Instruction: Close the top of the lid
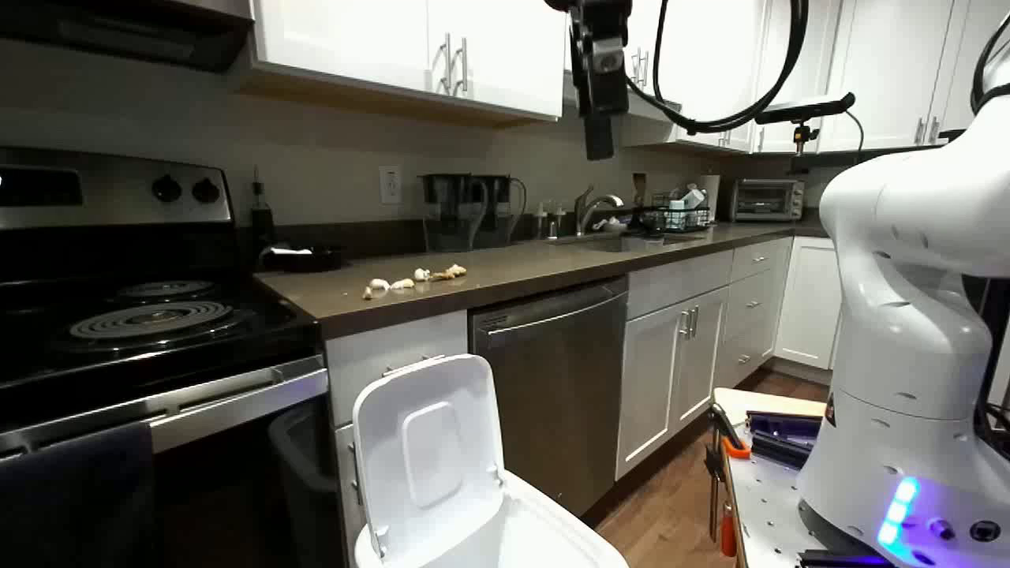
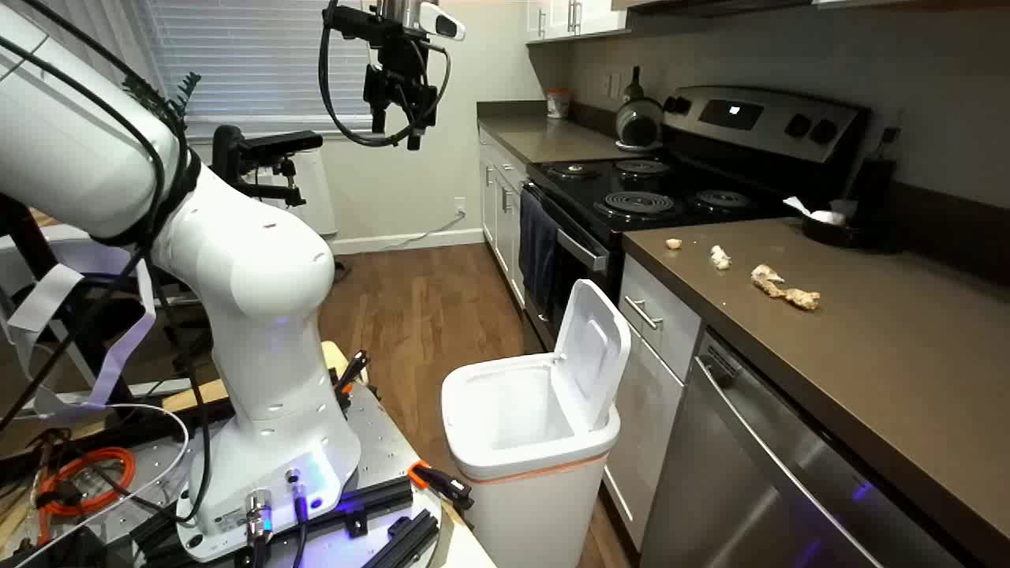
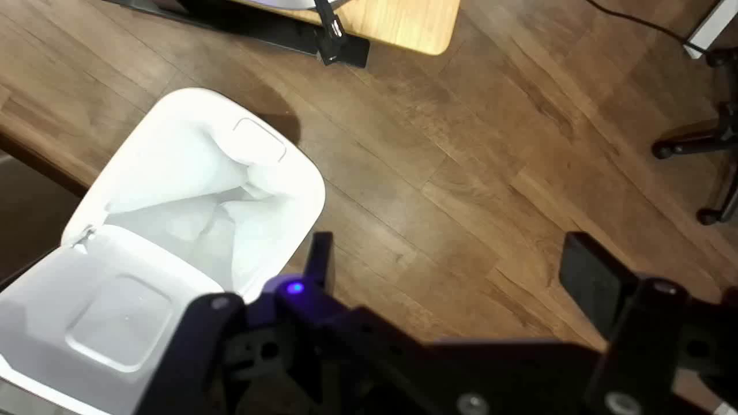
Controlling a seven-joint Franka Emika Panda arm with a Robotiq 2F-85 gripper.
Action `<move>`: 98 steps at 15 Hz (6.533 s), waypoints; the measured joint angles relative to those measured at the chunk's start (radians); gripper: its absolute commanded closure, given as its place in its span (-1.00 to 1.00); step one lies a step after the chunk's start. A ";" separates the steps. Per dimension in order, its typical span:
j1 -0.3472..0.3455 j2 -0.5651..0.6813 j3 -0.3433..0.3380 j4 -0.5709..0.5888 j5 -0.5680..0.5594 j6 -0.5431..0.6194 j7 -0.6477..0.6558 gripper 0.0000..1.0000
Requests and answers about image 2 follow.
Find white trash can lid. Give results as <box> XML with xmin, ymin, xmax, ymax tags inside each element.
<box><xmin>550</xmin><ymin>273</ymin><xmax>636</xmax><ymax>435</ymax></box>

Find orange black handled clamp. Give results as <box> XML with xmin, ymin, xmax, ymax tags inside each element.
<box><xmin>408</xmin><ymin>457</ymin><xmax>478</xmax><ymax>510</ymax></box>

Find white wall power cord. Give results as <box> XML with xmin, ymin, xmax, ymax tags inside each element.
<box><xmin>395</xmin><ymin>198</ymin><xmax>469</xmax><ymax>251</ymax></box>

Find white wall cabinets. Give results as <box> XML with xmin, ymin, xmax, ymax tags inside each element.
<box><xmin>523</xmin><ymin>0</ymin><xmax>631</xmax><ymax>46</ymax></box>

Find white crumpled paper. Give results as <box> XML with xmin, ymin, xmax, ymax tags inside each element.
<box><xmin>779</xmin><ymin>191</ymin><xmax>848</xmax><ymax>230</ymax></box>

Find white cabinet with drawer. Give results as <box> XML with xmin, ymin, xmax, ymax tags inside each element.
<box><xmin>601</xmin><ymin>254</ymin><xmax>704</xmax><ymax>554</ymax></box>

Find stainless steel dishwasher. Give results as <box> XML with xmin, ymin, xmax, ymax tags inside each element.
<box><xmin>638</xmin><ymin>329</ymin><xmax>967</xmax><ymax>568</ymax></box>

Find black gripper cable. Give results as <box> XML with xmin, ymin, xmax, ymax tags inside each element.
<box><xmin>315</xmin><ymin>3</ymin><xmax>422</xmax><ymax>152</ymax></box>

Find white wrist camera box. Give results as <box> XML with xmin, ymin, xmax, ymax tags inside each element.
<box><xmin>418</xmin><ymin>0</ymin><xmax>472</xmax><ymax>44</ymax></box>

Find black clamp bar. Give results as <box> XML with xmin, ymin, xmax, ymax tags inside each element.
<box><xmin>331</xmin><ymin>472</ymin><xmax>418</xmax><ymax>533</ymax></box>
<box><xmin>360</xmin><ymin>508</ymin><xmax>443</xmax><ymax>568</ymax></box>

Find orange coiled cable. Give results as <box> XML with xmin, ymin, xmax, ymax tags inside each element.
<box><xmin>36</xmin><ymin>444</ymin><xmax>144</xmax><ymax>547</ymax></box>

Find long white kitchen cabinet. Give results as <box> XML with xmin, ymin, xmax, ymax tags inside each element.
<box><xmin>478</xmin><ymin>130</ymin><xmax>532</xmax><ymax>309</ymax></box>

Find green potted plant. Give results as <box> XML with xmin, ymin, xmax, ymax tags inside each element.
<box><xmin>168</xmin><ymin>68</ymin><xmax>206</xmax><ymax>119</ymax></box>

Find dark blue dish towel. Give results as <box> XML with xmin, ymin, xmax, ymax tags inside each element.
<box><xmin>517</xmin><ymin>186</ymin><xmax>561</xmax><ymax>314</ymax></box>

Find small black clamp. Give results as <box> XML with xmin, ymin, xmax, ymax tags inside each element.
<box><xmin>331</xmin><ymin>349</ymin><xmax>374</xmax><ymax>410</ymax></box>

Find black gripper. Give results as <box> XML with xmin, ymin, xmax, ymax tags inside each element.
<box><xmin>360</xmin><ymin>23</ymin><xmax>443</xmax><ymax>156</ymax></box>

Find large beige food scrap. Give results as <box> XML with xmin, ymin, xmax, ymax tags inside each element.
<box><xmin>750</xmin><ymin>263</ymin><xmax>825</xmax><ymax>314</ymax></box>

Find white trash can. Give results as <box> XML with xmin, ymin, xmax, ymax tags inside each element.
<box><xmin>438</xmin><ymin>349</ymin><xmax>625</xmax><ymax>568</ymax></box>

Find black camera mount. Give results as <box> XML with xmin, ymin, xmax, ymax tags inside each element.
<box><xmin>208</xmin><ymin>122</ymin><xmax>329</xmax><ymax>209</ymax></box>

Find black stainless steel stove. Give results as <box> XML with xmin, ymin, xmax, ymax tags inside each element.
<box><xmin>520</xmin><ymin>82</ymin><xmax>874</xmax><ymax>349</ymax></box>

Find lavender strap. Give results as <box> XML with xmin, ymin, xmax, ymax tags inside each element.
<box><xmin>0</xmin><ymin>260</ymin><xmax>160</xmax><ymax>421</ymax></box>

